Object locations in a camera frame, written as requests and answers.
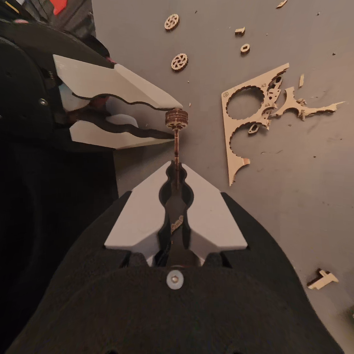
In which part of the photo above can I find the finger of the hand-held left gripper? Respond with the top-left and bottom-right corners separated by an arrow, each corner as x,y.
69,115 -> 176,150
53,54 -> 184,112

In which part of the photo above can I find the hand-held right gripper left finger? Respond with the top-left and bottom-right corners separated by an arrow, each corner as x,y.
104,161 -> 176,267

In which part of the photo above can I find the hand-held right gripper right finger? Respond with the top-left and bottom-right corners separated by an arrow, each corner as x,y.
179,161 -> 248,267

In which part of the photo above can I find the wooden wheel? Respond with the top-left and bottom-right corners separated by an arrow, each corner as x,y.
165,108 -> 189,192

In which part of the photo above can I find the small spoked wooden disc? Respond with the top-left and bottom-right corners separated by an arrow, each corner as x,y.
171,53 -> 189,72
164,14 -> 180,31

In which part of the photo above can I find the person's black-clothed body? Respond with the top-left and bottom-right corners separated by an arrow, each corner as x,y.
0,138 -> 119,354

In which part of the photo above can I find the plywood scrap sheet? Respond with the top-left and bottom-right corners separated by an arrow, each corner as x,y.
221,63 -> 346,186

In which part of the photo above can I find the wooden chain-pattern strip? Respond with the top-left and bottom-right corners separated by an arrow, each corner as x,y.
171,214 -> 185,233

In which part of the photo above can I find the small wooden bracket part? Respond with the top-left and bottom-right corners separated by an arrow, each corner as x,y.
307,268 -> 339,290

